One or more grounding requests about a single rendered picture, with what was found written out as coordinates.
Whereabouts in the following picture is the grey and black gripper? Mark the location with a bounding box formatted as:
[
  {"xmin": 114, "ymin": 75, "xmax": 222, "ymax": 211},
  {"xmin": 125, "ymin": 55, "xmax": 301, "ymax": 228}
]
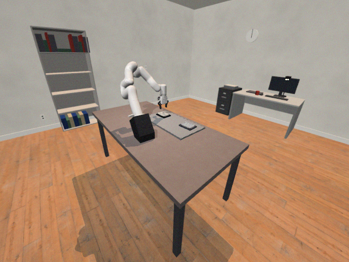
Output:
[{"xmin": 158, "ymin": 95, "xmax": 169, "ymax": 109}]

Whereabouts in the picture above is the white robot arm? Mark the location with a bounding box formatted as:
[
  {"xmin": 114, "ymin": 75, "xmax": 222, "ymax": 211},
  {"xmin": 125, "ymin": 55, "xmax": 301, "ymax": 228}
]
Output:
[{"xmin": 120, "ymin": 62, "xmax": 166, "ymax": 117}]

